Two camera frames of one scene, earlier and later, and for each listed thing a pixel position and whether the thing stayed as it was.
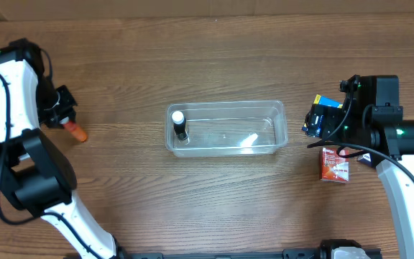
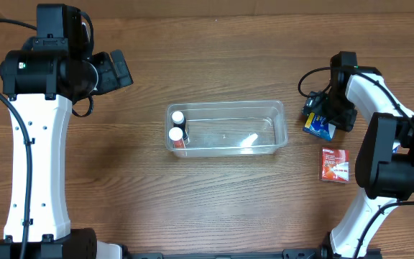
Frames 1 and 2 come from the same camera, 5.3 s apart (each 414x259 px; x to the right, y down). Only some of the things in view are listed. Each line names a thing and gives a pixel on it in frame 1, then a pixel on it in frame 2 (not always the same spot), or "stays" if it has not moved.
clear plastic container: [220, 128] stays
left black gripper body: [65, 106] → [107, 73]
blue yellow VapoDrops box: [313, 125] stays
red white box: [333, 167] stays
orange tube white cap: [75, 129] → [175, 134]
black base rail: [299, 253] stays
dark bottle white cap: [180, 124] stays
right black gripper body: [322, 120] → [319, 106]
